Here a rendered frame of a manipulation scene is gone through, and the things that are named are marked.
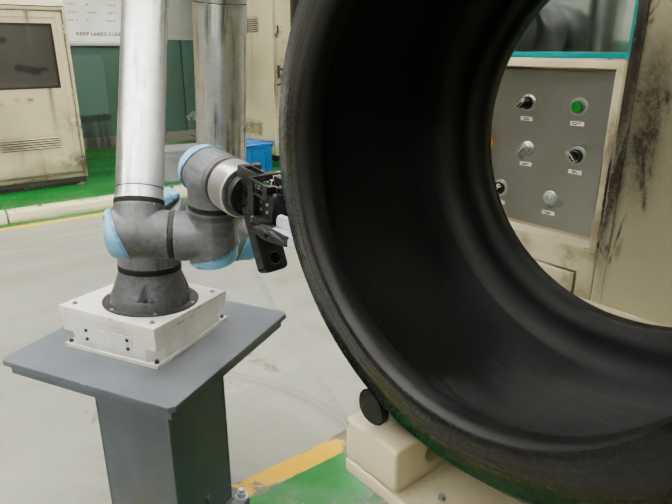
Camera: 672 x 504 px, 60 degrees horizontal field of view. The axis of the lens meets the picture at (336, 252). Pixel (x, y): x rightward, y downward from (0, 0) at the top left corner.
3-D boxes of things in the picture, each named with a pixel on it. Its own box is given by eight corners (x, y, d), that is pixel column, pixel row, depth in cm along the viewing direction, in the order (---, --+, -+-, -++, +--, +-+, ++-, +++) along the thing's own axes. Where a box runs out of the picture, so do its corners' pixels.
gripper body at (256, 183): (267, 188, 82) (225, 165, 90) (265, 243, 86) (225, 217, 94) (310, 181, 87) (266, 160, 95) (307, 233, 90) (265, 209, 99)
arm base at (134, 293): (94, 300, 142) (91, 261, 139) (157, 281, 157) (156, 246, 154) (144, 320, 132) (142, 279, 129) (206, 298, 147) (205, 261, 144)
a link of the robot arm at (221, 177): (207, 213, 97) (257, 204, 103) (222, 223, 94) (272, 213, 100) (206, 162, 93) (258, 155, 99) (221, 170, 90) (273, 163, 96)
